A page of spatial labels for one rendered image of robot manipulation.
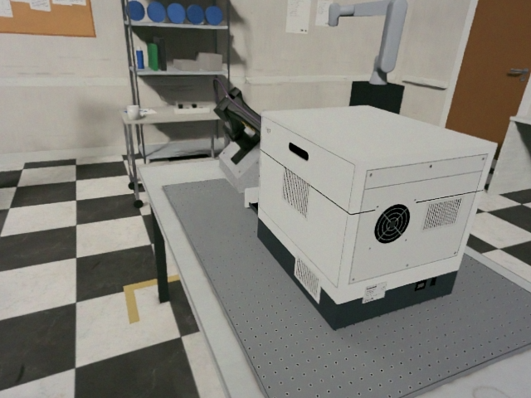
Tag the white boxy benchtop instrument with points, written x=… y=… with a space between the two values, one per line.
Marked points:
x=367 y=211

